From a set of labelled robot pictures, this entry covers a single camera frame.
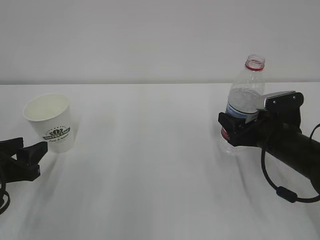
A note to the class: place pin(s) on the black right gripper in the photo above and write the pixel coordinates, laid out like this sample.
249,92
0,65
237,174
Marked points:
240,134

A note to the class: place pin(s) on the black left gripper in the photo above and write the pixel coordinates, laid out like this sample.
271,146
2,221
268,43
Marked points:
26,167

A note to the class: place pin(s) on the clear plastic water bottle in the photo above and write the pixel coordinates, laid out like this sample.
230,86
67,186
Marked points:
246,88

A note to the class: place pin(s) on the white paper cup green logo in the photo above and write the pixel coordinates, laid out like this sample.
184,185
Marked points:
50,117

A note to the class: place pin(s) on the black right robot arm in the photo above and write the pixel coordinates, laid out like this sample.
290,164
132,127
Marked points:
277,130

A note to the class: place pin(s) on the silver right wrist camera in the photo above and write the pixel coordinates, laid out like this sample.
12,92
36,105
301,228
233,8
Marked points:
282,102

